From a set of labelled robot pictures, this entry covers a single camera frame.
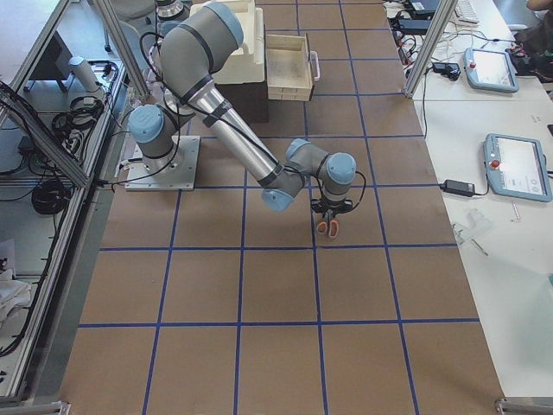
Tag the aluminium frame post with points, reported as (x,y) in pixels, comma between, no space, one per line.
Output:
(434,34)

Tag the white plastic storage box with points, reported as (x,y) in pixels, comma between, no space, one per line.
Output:
(246,64)

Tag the upper teach pendant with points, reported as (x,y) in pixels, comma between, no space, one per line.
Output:
(490,70)

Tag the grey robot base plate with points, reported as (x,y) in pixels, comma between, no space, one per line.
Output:
(176,171)

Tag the clear plastic bracket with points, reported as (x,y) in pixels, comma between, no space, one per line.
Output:
(476,224)

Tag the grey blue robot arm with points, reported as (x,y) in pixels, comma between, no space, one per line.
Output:
(191,53)

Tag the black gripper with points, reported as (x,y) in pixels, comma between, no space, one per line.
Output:
(330,209)

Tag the aluminium frame rail left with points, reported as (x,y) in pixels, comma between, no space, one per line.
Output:
(19,111)

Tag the lower teach pendant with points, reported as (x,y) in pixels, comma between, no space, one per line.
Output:
(516,167)

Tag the teach pendant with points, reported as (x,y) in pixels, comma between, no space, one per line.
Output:
(516,167)
(490,70)

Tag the black power adapter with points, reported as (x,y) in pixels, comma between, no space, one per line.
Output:
(458,188)

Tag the orange grey handled scissors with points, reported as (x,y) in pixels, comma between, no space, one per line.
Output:
(328,225)

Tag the small allen key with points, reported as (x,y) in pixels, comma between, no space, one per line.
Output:
(517,217)

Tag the white drawer handle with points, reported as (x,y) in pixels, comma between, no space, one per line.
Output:
(315,65)

